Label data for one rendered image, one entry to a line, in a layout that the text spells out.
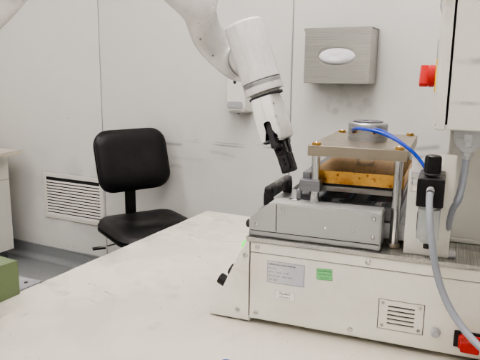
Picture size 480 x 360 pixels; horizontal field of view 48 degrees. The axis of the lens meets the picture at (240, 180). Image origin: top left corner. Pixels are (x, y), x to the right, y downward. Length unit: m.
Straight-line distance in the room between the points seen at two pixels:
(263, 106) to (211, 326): 0.46
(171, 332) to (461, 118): 0.65
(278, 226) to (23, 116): 2.92
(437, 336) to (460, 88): 0.42
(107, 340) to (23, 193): 2.88
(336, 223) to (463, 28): 0.39
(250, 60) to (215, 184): 1.83
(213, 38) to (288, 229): 0.46
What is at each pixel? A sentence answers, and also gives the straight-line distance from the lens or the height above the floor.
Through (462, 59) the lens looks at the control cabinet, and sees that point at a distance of 0.94.
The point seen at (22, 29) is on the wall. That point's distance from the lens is 3.74.
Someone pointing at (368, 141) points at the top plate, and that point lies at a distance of 1.08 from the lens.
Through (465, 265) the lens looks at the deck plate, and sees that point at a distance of 0.98.
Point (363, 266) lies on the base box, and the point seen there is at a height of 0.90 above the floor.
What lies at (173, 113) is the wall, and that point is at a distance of 3.00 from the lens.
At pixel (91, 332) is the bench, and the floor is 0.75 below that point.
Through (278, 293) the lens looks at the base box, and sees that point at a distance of 1.06.
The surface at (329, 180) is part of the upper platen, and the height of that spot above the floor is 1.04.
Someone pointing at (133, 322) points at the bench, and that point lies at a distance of 1.12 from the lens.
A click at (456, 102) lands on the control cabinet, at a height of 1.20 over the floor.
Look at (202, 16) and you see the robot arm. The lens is 1.14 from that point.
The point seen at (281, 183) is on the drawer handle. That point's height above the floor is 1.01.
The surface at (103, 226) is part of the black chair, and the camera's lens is 2.79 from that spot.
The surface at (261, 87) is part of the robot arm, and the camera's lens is 1.13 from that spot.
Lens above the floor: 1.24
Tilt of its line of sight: 11 degrees down
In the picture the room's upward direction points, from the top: 1 degrees clockwise
